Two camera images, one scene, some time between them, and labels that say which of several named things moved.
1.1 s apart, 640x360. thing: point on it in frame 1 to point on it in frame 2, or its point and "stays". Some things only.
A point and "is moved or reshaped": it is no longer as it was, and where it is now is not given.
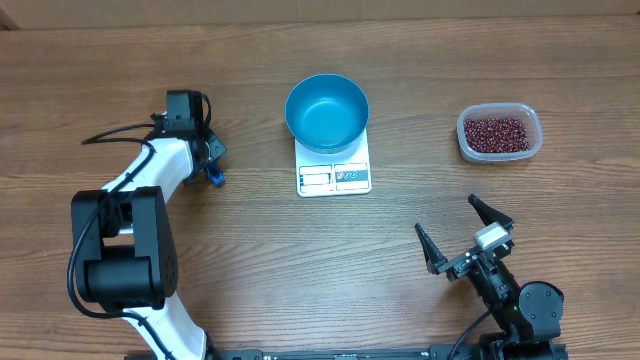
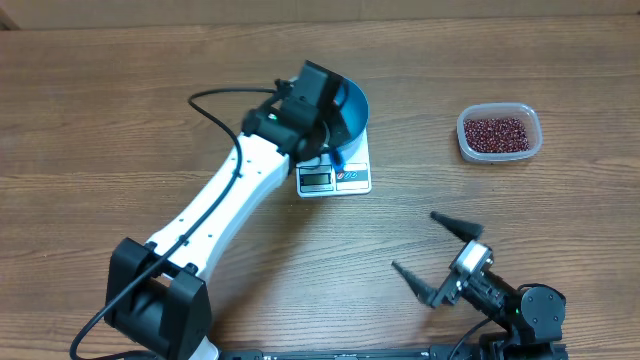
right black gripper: x=459 y=265 to x=466 y=230
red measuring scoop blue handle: x=216 y=177 is moved or reshaped
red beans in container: x=496 y=135 stays
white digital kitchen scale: x=320 y=174 stays
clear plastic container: x=499 y=132 stays
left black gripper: x=217 y=145 to x=340 y=132
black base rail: x=436 y=353 stays
